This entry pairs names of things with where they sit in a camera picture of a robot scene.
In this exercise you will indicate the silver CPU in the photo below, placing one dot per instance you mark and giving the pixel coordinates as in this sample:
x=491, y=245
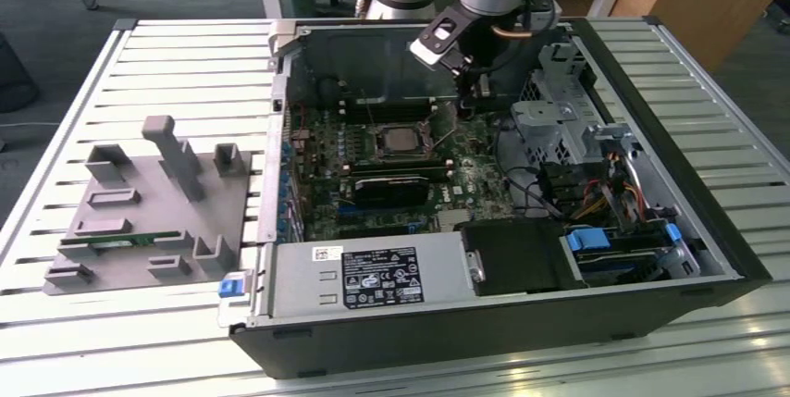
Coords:
x=401, y=140

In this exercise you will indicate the CPU socket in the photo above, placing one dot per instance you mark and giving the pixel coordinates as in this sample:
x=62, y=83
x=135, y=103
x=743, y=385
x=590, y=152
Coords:
x=399, y=157

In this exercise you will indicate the silver drive cage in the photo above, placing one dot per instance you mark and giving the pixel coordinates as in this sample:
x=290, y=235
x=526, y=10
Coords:
x=555, y=115

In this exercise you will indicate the black RAM slot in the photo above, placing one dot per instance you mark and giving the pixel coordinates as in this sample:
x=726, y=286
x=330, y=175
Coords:
x=395, y=113
x=395, y=165
x=395, y=174

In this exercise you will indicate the green motherboard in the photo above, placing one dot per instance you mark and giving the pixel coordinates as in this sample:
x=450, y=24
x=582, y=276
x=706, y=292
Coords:
x=475, y=184

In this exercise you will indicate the black graphics card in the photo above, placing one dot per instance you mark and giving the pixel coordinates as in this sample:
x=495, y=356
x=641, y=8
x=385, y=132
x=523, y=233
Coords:
x=389, y=193

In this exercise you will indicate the silver chipset heatsink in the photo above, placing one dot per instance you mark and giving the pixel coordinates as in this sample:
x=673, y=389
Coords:
x=453, y=220

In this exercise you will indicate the blue disk carrier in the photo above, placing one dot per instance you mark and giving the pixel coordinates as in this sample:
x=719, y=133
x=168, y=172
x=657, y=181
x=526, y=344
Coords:
x=586, y=239

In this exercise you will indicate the black plastic shroud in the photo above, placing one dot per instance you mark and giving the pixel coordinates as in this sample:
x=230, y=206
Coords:
x=525, y=253

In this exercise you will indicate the narrow blue bay clip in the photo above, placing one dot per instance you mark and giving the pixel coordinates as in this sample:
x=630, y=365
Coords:
x=671, y=235

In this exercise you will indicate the silver power supply black label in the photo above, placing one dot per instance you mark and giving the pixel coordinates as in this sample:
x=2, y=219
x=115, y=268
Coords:
x=296, y=286

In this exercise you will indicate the grey parts rack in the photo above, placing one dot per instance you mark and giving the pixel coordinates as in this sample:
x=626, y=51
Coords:
x=179, y=216

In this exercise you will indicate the black PC case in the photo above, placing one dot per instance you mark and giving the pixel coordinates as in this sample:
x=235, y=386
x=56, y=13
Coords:
x=433, y=346

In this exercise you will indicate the blue case latch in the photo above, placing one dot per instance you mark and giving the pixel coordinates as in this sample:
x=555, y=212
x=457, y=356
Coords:
x=230, y=287

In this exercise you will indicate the green RAM stick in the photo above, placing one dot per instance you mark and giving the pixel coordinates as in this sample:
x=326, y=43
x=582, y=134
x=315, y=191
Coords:
x=144, y=237

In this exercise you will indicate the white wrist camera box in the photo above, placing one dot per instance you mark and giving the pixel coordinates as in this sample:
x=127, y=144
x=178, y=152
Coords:
x=429, y=52

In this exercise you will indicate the dark grey camera box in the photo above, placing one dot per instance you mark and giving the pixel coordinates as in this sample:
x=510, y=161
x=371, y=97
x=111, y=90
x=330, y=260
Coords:
x=543, y=10

